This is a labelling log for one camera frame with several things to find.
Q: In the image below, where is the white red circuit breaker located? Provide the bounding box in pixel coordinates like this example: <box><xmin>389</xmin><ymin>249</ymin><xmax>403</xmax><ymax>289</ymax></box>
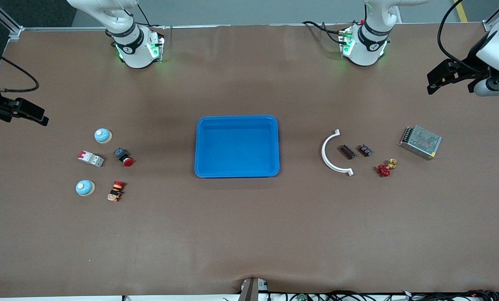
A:
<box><xmin>77</xmin><ymin>150</ymin><xmax>105</xmax><ymax>168</ymax></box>

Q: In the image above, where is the red mushroom push button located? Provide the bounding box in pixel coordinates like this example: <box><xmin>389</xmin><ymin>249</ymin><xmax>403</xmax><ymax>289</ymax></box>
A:
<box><xmin>114</xmin><ymin>148</ymin><xmax>134</xmax><ymax>168</ymax></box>

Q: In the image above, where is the white curved plastic bracket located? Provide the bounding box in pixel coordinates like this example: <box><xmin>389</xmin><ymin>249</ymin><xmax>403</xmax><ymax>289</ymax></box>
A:
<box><xmin>321</xmin><ymin>129</ymin><xmax>354</xmax><ymax>176</ymax></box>

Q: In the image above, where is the black base cable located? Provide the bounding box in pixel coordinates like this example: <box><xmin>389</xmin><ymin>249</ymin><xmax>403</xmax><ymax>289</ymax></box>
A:
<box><xmin>303</xmin><ymin>20</ymin><xmax>347</xmax><ymax>44</ymax></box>
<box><xmin>136</xmin><ymin>4</ymin><xmax>167</xmax><ymax>31</ymax></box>

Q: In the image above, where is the red handle brass valve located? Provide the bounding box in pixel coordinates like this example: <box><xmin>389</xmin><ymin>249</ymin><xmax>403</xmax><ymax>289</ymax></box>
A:
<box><xmin>377</xmin><ymin>158</ymin><xmax>398</xmax><ymax>178</ymax></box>

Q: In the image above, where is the light blue call bell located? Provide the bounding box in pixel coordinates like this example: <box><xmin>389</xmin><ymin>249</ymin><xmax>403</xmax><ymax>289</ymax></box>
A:
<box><xmin>94</xmin><ymin>128</ymin><xmax>113</xmax><ymax>144</ymax></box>
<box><xmin>75</xmin><ymin>179</ymin><xmax>96</xmax><ymax>197</ymax></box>

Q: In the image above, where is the black right base cable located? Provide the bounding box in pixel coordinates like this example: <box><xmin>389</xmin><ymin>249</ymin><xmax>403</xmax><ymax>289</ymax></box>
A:
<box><xmin>136</xmin><ymin>4</ymin><xmax>167</xmax><ymax>31</ymax></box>

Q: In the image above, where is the metal mesh power supply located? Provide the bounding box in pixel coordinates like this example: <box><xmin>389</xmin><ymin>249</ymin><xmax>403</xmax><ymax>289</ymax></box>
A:
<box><xmin>399</xmin><ymin>125</ymin><xmax>443</xmax><ymax>161</ymax></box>

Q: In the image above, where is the blue plastic tray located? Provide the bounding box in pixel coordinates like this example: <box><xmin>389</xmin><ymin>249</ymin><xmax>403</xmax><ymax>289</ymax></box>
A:
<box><xmin>194</xmin><ymin>115</ymin><xmax>280</xmax><ymax>179</ymax></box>

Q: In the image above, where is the red yellow button switch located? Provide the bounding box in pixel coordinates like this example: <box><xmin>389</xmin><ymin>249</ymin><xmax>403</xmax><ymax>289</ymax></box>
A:
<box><xmin>106</xmin><ymin>180</ymin><xmax>126</xmax><ymax>202</ymax></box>

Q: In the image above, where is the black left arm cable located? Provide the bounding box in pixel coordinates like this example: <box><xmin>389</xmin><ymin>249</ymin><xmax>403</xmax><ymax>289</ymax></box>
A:
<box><xmin>438</xmin><ymin>0</ymin><xmax>486</xmax><ymax>75</ymax></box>

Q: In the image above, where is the black left base cable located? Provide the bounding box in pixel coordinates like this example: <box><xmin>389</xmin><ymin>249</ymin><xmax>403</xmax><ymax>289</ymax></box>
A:
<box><xmin>303</xmin><ymin>20</ymin><xmax>347</xmax><ymax>44</ymax></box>

